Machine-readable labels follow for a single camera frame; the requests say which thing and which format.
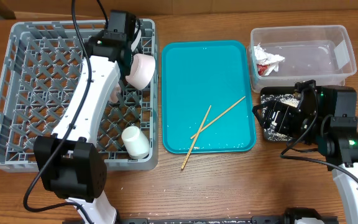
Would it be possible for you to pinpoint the small white bowl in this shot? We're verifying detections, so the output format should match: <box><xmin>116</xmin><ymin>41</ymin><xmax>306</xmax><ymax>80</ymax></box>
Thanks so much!
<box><xmin>126</xmin><ymin>54</ymin><xmax>156</xmax><ymax>90</ymax></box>

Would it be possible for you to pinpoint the large white plate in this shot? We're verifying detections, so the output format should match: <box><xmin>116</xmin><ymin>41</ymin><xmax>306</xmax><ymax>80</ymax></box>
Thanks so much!
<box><xmin>109</xmin><ymin>84</ymin><xmax>121</xmax><ymax>103</ymax></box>

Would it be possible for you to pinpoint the wooden chopstick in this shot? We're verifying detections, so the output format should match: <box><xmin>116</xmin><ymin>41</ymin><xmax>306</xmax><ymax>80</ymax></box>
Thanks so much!
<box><xmin>181</xmin><ymin>105</ymin><xmax>211</xmax><ymax>170</ymax></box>
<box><xmin>199</xmin><ymin>96</ymin><xmax>246</xmax><ymax>133</ymax></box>

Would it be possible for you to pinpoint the red white wrapper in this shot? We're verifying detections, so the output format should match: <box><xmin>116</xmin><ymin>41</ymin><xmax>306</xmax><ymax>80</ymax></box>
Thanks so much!
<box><xmin>254</xmin><ymin>44</ymin><xmax>285</xmax><ymax>76</ymax></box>

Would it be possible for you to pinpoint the white cup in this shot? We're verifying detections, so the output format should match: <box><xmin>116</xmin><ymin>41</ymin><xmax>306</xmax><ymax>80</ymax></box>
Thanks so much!
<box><xmin>121</xmin><ymin>126</ymin><xmax>150</xmax><ymax>159</ymax></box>

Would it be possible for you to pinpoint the grey bowl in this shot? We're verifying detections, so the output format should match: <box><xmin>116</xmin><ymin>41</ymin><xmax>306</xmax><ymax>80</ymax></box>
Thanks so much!
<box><xmin>131</xmin><ymin>28</ymin><xmax>142</xmax><ymax>52</ymax></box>

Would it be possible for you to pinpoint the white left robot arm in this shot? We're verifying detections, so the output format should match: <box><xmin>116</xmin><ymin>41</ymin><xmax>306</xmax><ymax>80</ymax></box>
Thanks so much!
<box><xmin>34</xmin><ymin>10</ymin><xmax>140</xmax><ymax>223</ymax></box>

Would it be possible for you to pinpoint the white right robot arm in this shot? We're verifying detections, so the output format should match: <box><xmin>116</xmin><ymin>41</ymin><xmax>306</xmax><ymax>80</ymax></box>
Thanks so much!
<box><xmin>252</xmin><ymin>84</ymin><xmax>358</xmax><ymax>223</ymax></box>

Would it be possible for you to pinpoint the spilled rice pile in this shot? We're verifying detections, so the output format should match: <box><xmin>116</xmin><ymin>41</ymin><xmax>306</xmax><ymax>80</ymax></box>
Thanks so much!
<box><xmin>260</xmin><ymin>94</ymin><xmax>300</xmax><ymax>107</ymax></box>

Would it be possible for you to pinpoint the black tray bin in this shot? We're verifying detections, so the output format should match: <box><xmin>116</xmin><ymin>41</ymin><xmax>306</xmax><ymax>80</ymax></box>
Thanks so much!
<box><xmin>259</xmin><ymin>86</ymin><xmax>323</xmax><ymax>144</ymax></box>

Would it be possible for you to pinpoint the clear plastic bin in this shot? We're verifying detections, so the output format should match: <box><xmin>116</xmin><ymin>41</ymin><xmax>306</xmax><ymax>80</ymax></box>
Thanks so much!
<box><xmin>247</xmin><ymin>25</ymin><xmax>357</xmax><ymax>93</ymax></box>

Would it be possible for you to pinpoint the teal plastic tray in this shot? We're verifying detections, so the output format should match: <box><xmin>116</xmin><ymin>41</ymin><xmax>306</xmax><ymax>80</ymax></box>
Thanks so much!
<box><xmin>161</xmin><ymin>40</ymin><xmax>257</xmax><ymax>154</ymax></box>

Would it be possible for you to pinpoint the grey dish rack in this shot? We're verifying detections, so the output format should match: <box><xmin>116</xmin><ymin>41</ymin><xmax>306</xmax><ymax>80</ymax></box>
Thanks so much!
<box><xmin>0</xmin><ymin>20</ymin><xmax>158</xmax><ymax>172</ymax></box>

